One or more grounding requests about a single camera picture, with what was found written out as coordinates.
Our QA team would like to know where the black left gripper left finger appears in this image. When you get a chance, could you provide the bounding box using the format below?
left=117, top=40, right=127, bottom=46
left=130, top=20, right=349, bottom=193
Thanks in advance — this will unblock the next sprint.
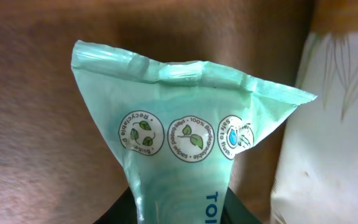
left=93, top=187, right=137, bottom=224

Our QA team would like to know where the white bamboo conditioner tube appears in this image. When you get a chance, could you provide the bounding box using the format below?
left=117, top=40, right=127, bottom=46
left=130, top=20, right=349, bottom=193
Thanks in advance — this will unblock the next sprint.
left=270, top=32, right=358, bottom=224

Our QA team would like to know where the teal wipes packet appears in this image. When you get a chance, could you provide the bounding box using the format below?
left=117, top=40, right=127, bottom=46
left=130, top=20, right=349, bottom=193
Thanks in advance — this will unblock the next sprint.
left=71, top=40, right=315, bottom=223

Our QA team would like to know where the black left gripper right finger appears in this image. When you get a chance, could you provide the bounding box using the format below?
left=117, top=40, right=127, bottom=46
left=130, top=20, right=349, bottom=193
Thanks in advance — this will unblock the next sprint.
left=220, top=187, right=262, bottom=224

